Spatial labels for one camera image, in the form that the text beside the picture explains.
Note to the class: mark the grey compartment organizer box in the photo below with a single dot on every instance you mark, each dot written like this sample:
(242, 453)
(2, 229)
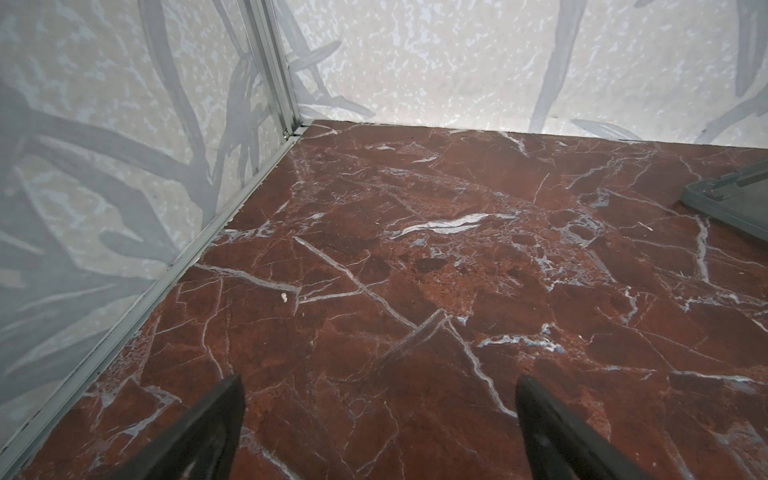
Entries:
(738, 199)

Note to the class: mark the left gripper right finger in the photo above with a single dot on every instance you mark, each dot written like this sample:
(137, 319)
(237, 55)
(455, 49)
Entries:
(561, 445)

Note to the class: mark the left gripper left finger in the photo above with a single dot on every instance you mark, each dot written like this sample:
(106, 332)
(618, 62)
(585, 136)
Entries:
(201, 444)

